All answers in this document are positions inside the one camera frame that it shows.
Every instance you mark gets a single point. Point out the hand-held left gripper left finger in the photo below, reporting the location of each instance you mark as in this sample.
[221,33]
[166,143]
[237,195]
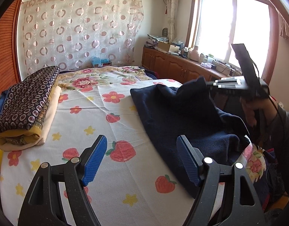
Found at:
[95,160]

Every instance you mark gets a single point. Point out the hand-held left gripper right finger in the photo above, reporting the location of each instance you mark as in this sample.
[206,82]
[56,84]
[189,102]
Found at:
[188,160]

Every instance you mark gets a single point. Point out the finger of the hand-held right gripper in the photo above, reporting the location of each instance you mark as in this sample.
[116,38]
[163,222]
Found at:
[227,85]
[223,81]

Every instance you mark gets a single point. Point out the navy sweatshirt with orange print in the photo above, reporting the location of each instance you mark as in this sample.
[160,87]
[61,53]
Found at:
[182,113]

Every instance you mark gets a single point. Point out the person's right hand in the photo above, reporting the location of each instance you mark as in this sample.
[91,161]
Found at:
[248,113]

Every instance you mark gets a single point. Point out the pink jar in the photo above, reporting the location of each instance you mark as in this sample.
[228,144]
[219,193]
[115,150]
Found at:
[193,54]

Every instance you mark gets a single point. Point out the white strawberry print sheet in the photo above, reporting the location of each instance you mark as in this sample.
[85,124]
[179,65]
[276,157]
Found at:
[135,169]

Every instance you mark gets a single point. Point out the window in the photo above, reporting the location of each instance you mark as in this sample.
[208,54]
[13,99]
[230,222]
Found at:
[227,23]

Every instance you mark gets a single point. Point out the long wooden cabinet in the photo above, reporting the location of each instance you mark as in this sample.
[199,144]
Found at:
[172,63]

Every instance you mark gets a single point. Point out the patterned window curtain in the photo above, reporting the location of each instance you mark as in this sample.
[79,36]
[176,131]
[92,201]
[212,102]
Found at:
[286,28]
[172,7]

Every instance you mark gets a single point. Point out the cardboard box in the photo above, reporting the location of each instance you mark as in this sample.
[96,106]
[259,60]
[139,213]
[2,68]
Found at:
[169,47]

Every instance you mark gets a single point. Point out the beige yellow folded quilt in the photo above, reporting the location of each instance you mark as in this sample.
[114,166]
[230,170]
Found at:
[50,113]

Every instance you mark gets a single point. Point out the dark blue bed cover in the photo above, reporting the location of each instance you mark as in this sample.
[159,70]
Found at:
[150,74]

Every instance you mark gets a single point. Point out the stack of papers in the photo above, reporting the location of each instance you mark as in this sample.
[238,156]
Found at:
[156,39]

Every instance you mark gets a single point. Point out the floral plush blanket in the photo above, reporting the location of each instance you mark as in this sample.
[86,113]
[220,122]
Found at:
[88,80]

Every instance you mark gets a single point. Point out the dark cloth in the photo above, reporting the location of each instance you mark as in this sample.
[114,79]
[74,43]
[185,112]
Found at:
[274,181]

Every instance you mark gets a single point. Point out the dark patterned folded quilt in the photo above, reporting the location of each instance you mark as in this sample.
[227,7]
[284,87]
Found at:
[24,98]

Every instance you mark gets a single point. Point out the blue packet box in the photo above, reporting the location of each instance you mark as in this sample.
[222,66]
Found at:
[100,62]

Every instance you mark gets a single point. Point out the louvred wooden wardrobe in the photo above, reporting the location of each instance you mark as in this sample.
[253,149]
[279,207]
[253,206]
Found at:
[5,40]

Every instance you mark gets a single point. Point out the circle pattern wall curtain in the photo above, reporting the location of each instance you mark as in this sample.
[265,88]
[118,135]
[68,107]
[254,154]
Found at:
[76,33]

